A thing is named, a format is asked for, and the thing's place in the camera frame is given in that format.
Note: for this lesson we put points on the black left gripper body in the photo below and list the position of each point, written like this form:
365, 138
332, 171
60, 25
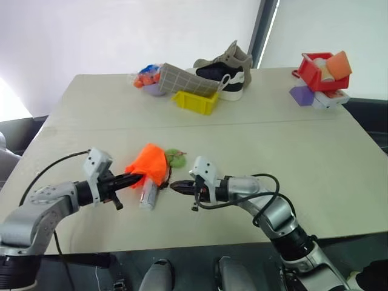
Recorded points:
106, 185

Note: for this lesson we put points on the red plastic bin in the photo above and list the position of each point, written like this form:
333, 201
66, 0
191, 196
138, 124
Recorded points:
318, 77

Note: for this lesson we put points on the bag of orange items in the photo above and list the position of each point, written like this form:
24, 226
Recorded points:
148, 75

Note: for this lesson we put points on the orange fabric pouch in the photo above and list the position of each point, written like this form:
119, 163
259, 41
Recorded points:
150, 163

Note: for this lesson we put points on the black and white sneaker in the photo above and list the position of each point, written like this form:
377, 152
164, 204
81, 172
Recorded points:
221, 80

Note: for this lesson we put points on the beige high-top shoe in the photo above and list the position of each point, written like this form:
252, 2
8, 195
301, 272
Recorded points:
239, 59

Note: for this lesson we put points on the orange sponge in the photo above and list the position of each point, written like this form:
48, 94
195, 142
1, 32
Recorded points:
339, 65

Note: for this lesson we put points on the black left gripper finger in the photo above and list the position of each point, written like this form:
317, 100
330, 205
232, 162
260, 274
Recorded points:
128, 177
129, 183

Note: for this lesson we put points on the beige grid-pattern mat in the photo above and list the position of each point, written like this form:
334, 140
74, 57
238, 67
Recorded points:
185, 80

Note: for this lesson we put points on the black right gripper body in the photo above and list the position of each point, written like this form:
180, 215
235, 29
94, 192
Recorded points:
203, 192

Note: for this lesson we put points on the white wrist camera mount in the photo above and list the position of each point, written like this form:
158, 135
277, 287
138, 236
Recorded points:
96, 163
204, 169

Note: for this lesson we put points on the green felt leaf tag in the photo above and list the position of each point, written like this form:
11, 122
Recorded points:
177, 159

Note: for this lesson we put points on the purple block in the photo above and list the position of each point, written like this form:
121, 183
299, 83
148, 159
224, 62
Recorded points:
301, 95

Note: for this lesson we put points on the dark window frame post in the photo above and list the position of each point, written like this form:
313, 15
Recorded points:
263, 33

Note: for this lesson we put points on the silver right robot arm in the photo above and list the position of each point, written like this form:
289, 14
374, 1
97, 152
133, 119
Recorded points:
279, 212

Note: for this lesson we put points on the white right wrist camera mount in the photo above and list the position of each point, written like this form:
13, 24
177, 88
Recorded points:
204, 169

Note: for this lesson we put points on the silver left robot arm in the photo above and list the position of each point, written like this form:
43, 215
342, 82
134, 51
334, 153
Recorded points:
45, 206

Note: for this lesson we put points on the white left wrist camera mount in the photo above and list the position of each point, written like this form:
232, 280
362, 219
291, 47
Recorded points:
96, 163

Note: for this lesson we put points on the purple bowl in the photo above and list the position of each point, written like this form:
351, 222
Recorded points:
154, 90

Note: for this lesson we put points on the white tube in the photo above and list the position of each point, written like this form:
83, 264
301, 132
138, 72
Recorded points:
149, 195

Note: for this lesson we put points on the grey upholstered seat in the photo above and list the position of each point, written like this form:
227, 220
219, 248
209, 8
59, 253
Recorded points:
7, 160

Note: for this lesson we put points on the white box with red print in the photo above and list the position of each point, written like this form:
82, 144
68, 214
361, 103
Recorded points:
332, 98

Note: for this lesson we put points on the black object at floor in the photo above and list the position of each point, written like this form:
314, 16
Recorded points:
373, 276

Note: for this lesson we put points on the grey rounded shape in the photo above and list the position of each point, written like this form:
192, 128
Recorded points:
232, 274
156, 276

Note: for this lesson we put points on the white roll in bin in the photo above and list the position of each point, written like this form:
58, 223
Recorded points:
322, 69

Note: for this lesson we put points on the yellow plastic bin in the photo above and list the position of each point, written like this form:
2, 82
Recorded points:
195, 103

